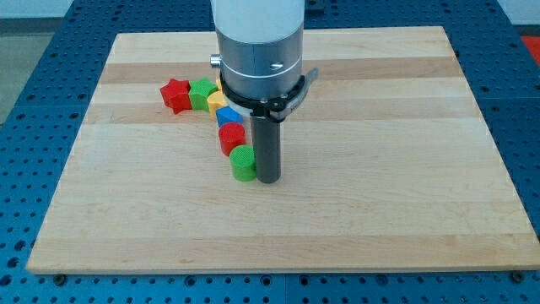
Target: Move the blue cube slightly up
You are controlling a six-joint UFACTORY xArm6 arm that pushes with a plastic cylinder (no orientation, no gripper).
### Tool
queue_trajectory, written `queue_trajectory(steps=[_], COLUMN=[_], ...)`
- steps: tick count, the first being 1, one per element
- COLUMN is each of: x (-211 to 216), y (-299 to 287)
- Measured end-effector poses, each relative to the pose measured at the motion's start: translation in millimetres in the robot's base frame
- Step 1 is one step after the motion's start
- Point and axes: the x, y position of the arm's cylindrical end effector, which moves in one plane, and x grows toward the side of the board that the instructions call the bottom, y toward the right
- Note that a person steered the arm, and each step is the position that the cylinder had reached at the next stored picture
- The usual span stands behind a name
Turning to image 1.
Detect red star block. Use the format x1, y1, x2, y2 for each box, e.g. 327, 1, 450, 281
159, 79, 192, 115

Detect blue cube block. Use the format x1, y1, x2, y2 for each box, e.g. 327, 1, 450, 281
215, 106, 243, 128

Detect light wooden board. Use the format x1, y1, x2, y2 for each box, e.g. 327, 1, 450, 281
25, 25, 540, 276

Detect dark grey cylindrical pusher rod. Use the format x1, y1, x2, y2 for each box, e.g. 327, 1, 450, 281
251, 117, 281, 183

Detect red cylinder block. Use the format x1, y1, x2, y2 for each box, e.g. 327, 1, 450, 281
219, 122, 246, 156

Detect green star block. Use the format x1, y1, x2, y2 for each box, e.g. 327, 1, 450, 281
189, 78, 218, 111

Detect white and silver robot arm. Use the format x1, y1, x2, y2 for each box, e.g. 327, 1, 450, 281
210, 0, 318, 183

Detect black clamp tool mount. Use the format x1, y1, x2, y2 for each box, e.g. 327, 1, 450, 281
219, 68, 319, 123

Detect green cylinder block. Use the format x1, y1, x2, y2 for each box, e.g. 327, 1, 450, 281
229, 145, 257, 182

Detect yellow block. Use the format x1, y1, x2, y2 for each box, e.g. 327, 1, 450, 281
207, 79, 228, 120

